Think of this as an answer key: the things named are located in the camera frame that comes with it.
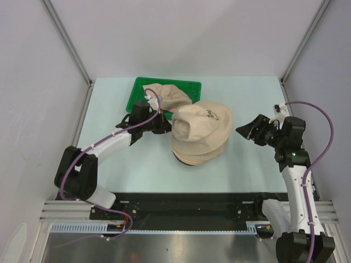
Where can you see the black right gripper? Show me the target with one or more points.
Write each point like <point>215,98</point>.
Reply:
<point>249,131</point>

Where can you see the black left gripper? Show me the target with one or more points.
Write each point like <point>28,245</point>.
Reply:
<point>164,126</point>

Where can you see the beige logo bucket hat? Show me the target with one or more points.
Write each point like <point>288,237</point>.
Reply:
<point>204,121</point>

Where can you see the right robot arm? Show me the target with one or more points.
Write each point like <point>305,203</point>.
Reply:
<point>300,236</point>

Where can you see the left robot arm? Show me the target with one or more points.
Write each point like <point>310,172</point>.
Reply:
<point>77,174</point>

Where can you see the green plastic tray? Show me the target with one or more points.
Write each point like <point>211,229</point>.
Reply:
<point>190,88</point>

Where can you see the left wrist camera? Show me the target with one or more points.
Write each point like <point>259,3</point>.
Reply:
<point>153,101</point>

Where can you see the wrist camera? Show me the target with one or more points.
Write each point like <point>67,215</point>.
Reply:
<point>281,112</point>
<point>153,101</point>

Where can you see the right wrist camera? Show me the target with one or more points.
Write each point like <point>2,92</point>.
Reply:
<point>281,112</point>

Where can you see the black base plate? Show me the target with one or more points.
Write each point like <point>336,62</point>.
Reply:
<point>193,211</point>

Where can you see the white slotted cable duct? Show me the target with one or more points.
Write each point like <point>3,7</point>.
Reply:
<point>112,229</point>

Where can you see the aluminium frame post right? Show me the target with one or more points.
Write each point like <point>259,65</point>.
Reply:
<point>307,37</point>

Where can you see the aluminium frame post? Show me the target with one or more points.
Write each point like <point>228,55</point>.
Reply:
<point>307,37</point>
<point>63,34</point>

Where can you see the aluminium frame post left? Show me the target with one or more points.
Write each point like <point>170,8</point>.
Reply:
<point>63,34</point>

